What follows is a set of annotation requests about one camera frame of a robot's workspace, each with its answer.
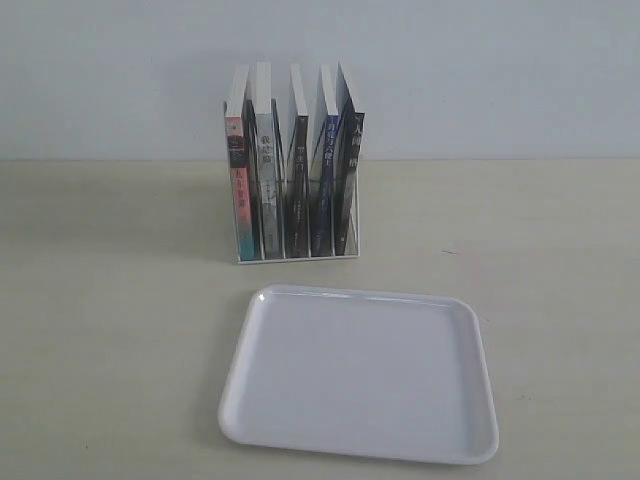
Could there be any black grey book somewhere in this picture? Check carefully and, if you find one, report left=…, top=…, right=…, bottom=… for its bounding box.
left=334, top=63, right=365, bottom=256

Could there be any white plastic tray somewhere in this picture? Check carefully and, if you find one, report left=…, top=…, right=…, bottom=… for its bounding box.
left=218, top=284, right=499, bottom=465

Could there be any black brown book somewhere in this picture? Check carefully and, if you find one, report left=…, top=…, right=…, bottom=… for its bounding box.
left=285, top=64, right=309, bottom=258

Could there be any grey white book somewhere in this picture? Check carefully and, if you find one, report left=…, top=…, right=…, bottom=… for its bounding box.
left=254, top=62, right=283, bottom=259

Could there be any blue book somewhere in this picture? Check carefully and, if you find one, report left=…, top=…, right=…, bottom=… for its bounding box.
left=309, top=64, right=339, bottom=257

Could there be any pink and teal book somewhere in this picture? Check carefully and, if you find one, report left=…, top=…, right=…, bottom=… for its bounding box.
left=224, top=65, right=259, bottom=262

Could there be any white wire book rack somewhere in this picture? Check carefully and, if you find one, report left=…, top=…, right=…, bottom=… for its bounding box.
left=237, top=66, right=360, bottom=264

